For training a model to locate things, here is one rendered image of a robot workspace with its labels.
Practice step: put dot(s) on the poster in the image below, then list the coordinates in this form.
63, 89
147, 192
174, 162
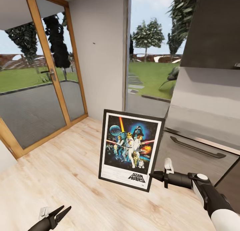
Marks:
129, 148

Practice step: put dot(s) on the fixed window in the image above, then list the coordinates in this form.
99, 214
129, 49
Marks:
156, 34

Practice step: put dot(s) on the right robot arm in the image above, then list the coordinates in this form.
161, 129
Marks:
219, 210

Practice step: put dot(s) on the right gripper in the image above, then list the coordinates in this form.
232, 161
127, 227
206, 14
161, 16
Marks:
171, 178

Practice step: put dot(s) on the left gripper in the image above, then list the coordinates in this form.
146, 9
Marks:
51, 221

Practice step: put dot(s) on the door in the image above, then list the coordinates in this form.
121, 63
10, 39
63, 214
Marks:
41, 87

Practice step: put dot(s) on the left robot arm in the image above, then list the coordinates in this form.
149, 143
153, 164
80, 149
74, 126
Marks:
48, 219

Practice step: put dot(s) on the cabinet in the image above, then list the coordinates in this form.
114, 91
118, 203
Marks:
214, 36

